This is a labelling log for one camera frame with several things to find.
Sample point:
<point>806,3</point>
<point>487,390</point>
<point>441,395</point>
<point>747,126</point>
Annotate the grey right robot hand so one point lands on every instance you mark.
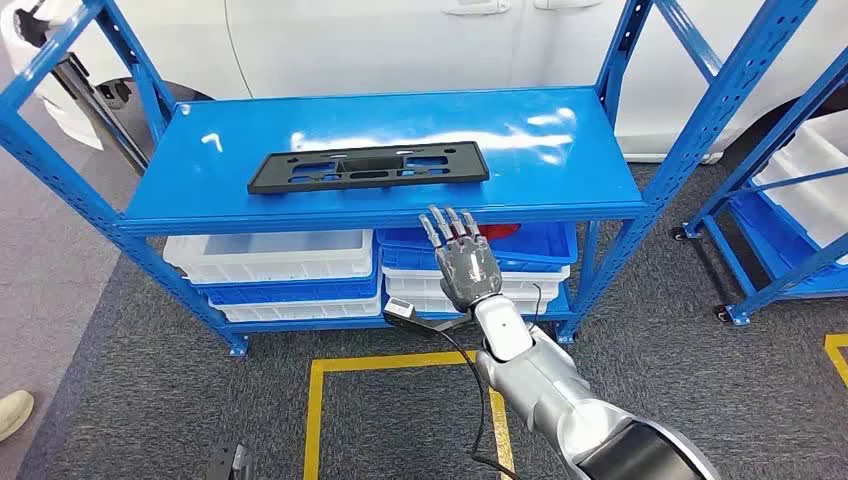
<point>467,265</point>

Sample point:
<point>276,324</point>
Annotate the black plastic plate bracket part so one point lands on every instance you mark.
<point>275,173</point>

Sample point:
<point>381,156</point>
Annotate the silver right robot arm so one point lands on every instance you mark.
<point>543,384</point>

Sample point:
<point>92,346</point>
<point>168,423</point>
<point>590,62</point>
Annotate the blue metal shelf rack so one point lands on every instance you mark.
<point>768,232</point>
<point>397,119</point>

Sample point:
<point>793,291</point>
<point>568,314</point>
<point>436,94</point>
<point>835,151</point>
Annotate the red object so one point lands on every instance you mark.
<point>500,230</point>

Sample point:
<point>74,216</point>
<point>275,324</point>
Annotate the white car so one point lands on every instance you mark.
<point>364,46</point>

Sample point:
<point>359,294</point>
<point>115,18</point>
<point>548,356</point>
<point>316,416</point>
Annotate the black robot foot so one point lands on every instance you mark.
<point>228,464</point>

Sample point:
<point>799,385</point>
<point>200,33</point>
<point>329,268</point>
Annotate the person's shoe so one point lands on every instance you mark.
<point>13,414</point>

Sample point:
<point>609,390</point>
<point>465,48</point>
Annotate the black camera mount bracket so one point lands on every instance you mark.
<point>457,324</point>

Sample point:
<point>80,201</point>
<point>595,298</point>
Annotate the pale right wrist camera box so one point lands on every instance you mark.
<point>399,308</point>

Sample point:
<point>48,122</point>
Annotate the black metal frame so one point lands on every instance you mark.
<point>74,68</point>

